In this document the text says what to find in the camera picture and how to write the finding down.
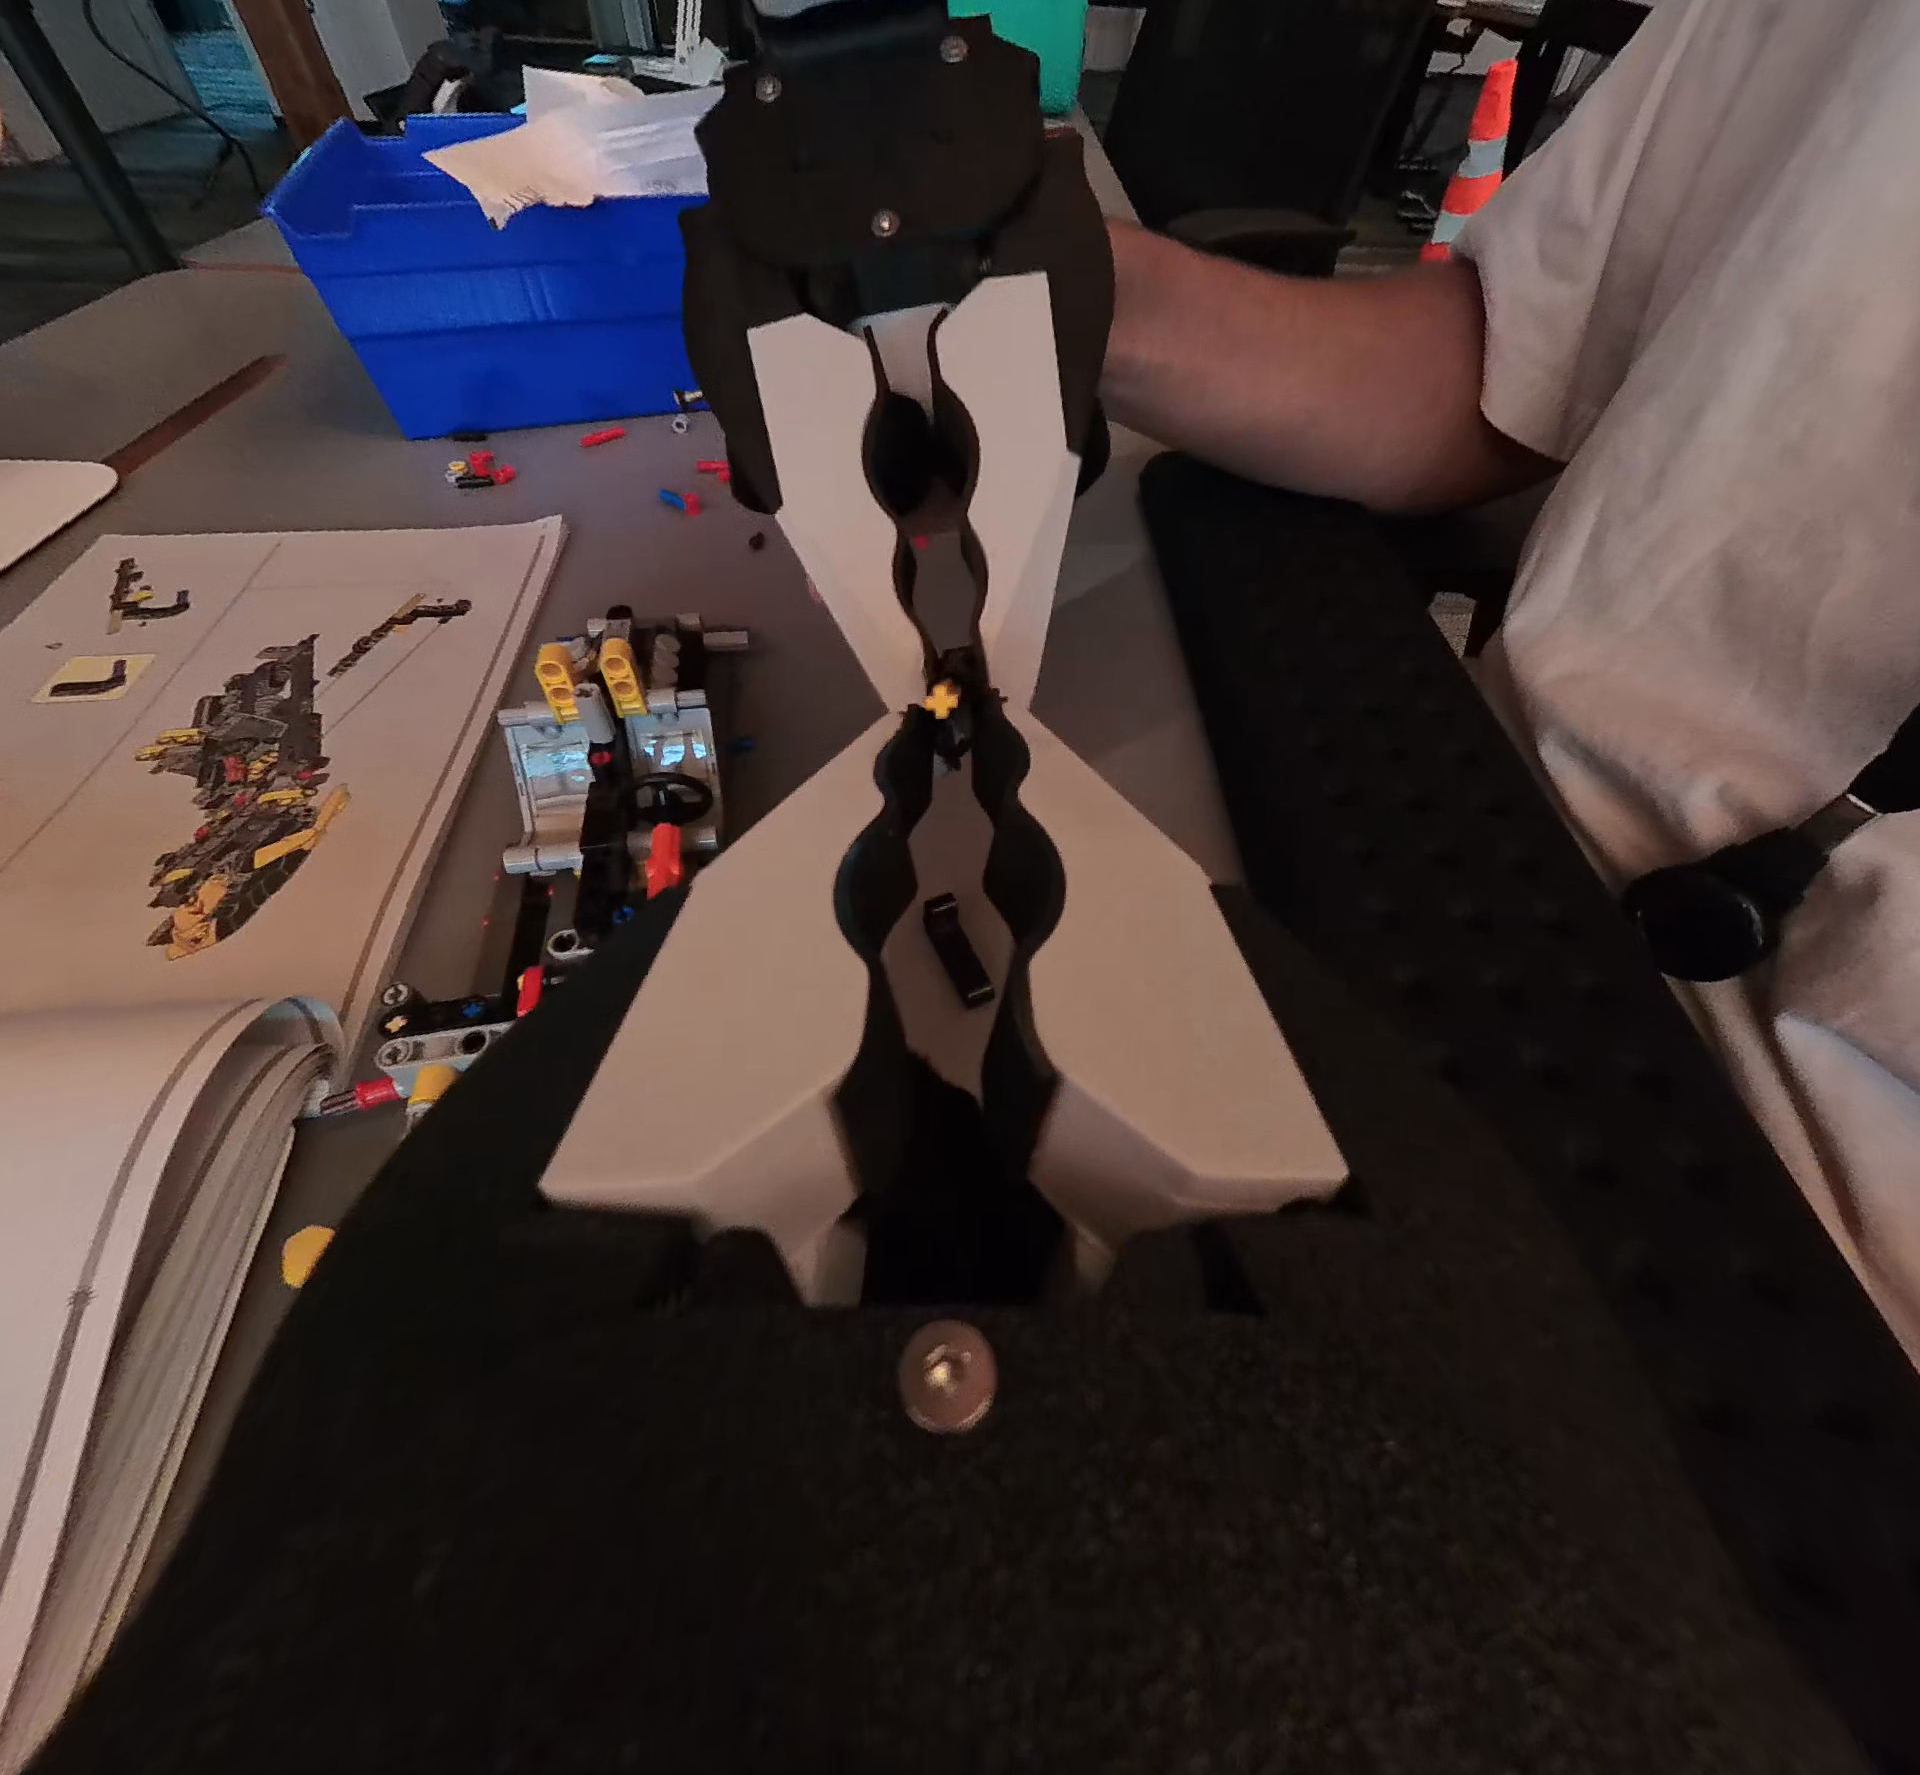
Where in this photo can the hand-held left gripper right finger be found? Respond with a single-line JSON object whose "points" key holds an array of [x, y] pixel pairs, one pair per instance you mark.
{"points": [[1174, 1028]]}

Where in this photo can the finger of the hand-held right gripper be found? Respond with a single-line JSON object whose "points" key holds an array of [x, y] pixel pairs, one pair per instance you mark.
{"points": [[1029, 451], [809, 451]]}

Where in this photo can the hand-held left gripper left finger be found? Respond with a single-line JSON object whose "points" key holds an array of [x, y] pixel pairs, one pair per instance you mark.
{"points": [[719, 1028]]}

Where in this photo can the yellow lego axle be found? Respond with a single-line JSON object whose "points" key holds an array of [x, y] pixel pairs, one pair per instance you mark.
{"points": [[943, 701]]}

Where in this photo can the black lego beam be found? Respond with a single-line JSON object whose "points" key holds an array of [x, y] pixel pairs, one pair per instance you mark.
{"points": [[949, 742]]}

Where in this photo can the person's right forearm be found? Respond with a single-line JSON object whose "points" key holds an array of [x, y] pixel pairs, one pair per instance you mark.
{"points": [[1277, 363]]}

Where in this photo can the black angled lego piece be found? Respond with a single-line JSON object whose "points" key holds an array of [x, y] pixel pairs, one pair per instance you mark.
{"points": [[962, 951]]}

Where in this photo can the lego car chassis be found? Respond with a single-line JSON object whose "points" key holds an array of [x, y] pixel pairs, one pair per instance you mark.
{"points": [[586, 751]]}

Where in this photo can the scattered small lego pins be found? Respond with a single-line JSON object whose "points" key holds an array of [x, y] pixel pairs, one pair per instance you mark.
{"points": [[481, 467]]}

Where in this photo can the lego instruction booklet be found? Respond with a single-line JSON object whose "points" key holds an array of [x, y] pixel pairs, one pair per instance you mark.
{"points": [[376, 637]]}

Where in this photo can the empty white paper bags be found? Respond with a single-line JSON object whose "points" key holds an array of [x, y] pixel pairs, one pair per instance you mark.
{"points": [[599, 153]]}

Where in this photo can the blue plastic bin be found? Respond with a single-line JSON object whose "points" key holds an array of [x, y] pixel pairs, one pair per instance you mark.
{"points": [[493, 334]]}

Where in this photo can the black office chair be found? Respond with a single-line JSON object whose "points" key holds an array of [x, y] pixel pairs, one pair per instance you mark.
{"points": [[1294, 33]]}

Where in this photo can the black bag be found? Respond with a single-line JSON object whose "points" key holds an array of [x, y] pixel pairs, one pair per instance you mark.
{"points": [[440, 88]]}

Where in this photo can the orange traffic cone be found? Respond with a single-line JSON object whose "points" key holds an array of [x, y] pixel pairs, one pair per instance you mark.
{"points": [[1476, 153]]}

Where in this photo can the white cabinet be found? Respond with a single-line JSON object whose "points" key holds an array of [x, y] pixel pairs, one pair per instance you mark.
{"points": [[358, 5]]}

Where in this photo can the brown wooden strip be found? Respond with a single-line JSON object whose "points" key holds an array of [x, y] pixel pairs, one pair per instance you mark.
{"points": [[196, 410]]}

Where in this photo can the person in white T-shirt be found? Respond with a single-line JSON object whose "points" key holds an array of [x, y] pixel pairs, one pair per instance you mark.
{"points": [[1722, 381]]}

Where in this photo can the black metal pole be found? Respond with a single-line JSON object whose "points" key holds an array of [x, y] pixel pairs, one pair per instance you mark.
{"points": [[90, 139]]}

